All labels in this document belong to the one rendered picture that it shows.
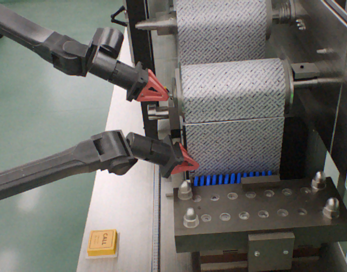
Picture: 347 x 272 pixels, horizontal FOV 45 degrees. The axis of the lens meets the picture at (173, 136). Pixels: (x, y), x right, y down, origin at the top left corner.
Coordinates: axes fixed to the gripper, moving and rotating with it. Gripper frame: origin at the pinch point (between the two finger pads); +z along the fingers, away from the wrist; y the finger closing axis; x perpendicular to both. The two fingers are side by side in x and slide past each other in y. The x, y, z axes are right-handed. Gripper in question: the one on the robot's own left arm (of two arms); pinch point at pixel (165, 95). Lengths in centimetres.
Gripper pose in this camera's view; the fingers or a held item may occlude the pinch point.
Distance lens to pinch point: 106.1
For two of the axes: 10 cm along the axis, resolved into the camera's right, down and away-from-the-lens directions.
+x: 5.0, -7.3, -4.7
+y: 0.6, 5.7, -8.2
